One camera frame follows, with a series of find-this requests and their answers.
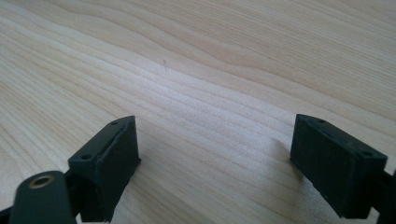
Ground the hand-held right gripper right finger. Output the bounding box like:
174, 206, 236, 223
290, 113, 389, 219

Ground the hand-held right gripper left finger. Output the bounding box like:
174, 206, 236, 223
67, 115, 142, 224

